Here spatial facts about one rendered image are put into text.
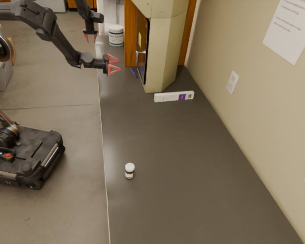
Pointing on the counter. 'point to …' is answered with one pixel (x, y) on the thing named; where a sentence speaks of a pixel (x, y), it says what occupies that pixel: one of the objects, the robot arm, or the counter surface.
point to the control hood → (144, 7)
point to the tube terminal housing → (164, 43)
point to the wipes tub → (115, 35)
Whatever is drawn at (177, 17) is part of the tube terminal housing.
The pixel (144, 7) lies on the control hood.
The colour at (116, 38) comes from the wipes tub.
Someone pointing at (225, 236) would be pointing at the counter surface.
